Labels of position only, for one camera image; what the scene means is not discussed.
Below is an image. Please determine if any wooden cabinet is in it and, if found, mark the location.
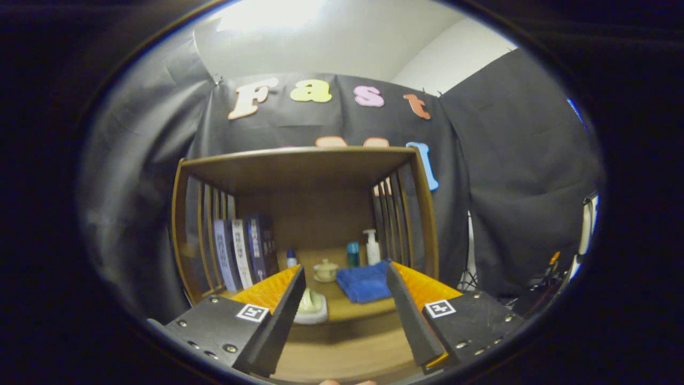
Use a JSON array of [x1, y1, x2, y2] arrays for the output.
[[171, 145, 440, 383]]

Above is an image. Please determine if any blue folded towel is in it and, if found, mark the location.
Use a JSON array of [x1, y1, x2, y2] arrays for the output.
[[336, 260, 393, 304]]

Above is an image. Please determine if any white black tote bag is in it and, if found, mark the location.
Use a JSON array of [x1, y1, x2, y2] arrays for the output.
[[579, 195, 600, 258]]

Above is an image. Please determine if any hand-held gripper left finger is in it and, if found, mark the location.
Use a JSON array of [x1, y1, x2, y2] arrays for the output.
[[147, 265, 307, 378]]

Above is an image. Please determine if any blue spine black book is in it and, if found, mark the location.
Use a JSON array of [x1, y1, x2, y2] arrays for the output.
[[246, 214, 280, 283]]

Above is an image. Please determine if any lavender spine book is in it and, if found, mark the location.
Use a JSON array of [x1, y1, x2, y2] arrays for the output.
[[214, 219, 238, 292]]

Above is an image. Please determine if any white spine book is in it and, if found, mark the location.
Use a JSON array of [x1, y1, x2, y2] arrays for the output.
[[231, 218, 254, 289]]

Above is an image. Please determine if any orange black tool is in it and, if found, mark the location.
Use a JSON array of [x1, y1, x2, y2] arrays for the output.
[[526, 251, 568, 303]]

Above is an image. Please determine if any cream lidded teacup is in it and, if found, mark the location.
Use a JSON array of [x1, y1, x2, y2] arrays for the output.
[[313, 259, 339, 283]]

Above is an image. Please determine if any wooden drawer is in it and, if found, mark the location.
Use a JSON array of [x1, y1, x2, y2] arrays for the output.
[[273, 320, 425, 383]]

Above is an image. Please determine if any wooden countertop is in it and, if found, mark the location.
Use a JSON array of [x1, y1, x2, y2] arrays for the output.
[[222, 247, 399, 324]]

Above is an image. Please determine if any white pump bottle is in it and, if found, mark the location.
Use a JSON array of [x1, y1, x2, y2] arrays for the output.
[[363, 229, 381, 266]]

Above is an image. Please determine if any pale green handled brush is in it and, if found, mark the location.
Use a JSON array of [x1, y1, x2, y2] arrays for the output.
[[293, 288, 329, 325]]

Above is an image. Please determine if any black backdrop stand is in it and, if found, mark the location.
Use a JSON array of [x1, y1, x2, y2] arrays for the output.
[[458, 211, 480, 292]]

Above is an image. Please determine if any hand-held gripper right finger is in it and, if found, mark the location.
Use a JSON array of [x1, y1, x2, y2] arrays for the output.
[[386, 261, 527, 374]]

